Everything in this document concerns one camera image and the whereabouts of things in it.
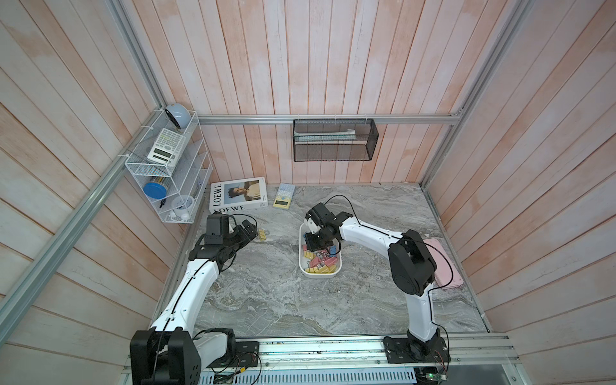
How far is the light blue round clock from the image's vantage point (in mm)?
827

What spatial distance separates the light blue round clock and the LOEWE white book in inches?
14.6

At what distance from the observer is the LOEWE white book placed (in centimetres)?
110
